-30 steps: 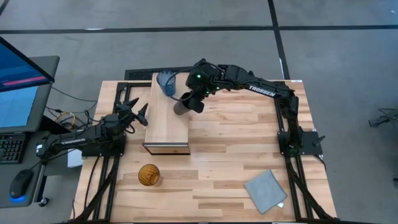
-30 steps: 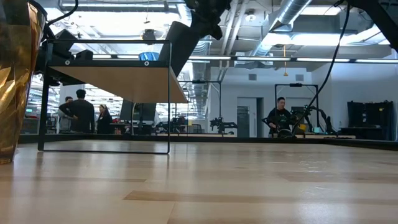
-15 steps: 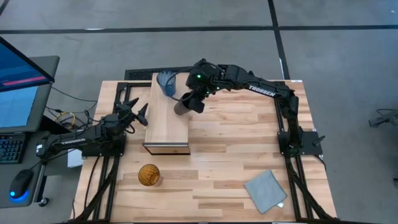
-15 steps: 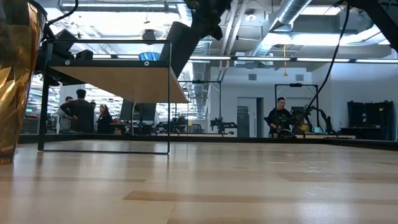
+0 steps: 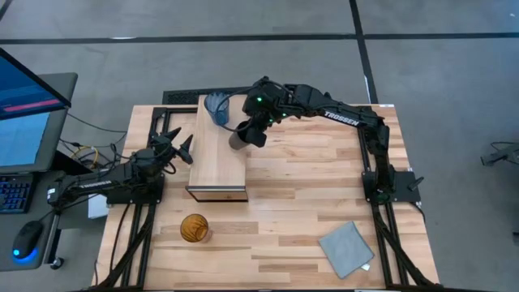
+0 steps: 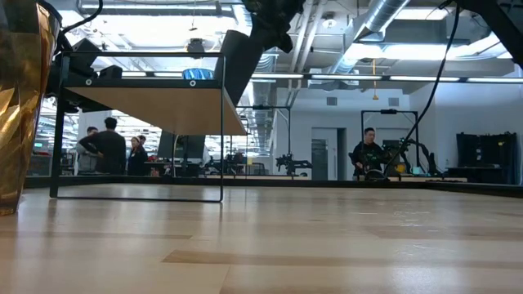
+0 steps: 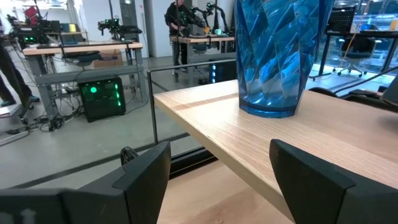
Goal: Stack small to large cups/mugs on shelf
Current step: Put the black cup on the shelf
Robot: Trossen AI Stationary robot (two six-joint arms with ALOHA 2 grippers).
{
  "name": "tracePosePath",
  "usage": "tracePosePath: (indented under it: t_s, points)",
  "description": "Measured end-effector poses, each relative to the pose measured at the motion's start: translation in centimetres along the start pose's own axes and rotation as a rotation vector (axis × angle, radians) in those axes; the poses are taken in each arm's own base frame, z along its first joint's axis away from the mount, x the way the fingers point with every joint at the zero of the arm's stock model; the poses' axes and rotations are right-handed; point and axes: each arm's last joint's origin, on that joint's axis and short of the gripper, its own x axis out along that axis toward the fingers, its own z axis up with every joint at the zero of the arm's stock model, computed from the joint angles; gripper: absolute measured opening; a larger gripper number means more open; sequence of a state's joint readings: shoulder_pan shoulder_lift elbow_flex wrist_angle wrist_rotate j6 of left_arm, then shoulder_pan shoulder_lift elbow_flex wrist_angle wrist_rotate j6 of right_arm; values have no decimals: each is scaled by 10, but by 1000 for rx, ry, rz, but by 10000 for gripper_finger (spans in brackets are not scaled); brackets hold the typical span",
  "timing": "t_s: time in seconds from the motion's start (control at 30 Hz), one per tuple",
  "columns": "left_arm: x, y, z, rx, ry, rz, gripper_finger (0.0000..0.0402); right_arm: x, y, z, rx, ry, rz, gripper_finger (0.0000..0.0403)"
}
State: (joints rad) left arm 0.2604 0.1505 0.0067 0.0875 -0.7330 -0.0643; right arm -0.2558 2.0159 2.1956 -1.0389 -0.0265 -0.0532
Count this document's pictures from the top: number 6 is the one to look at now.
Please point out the blue plastic cup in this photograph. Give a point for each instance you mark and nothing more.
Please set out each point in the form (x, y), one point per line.
(198, 74)

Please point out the black background robot arm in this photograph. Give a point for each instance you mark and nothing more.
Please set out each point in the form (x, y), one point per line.
(292, 164)
(429, 157)

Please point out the dark background monitor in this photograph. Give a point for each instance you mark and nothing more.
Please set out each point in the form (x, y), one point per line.
(192, 147)

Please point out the black cup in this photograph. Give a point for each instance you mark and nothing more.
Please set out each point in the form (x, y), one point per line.
(241, 65)

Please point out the ceiling light strip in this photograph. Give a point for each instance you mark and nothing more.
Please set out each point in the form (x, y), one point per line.
(425, 78)
(494, 80)
(278, 76)
(347, 77)

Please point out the small yellow object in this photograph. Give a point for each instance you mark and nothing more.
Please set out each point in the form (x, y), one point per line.
(400, 168)

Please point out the grey door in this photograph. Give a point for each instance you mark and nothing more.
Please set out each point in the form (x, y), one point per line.
(324, 155)

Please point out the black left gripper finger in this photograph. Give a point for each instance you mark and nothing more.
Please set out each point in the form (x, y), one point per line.
(278, 41)

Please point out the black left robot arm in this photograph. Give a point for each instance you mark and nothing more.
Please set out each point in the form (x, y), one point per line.
(83, 57)

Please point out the yellow hanging pendant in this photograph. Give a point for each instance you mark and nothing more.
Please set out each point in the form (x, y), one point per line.
(374, 96)

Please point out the person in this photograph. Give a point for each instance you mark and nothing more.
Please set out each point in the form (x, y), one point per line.
(142, 139)
(137, 161)
(86, 161)
(369, 155)
(108, 151)

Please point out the wooden shelf with black frame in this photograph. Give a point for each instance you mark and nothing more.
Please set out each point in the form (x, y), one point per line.
(163, 108)

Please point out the black gantry frame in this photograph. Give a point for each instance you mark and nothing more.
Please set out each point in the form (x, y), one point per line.
(265, 107)
(388, 111)

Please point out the silver ceiling duct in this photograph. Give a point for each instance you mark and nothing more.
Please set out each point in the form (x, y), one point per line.
(380, 16)

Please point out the black ceiling device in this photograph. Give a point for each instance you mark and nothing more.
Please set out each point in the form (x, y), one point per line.
(196, 45)

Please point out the black table frame cross rail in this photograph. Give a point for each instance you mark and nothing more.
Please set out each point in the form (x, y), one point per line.
(470, 188)

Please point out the amber plastic cup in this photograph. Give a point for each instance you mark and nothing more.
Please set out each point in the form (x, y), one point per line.
(24, 102)

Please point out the wooden background workbench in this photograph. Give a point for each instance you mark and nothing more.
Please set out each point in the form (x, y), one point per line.
(429, 179)

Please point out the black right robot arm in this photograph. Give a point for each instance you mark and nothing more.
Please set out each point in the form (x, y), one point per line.
(498, 24)

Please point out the small teal cup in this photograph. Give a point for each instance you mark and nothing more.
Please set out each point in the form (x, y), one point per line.
(417, 170)

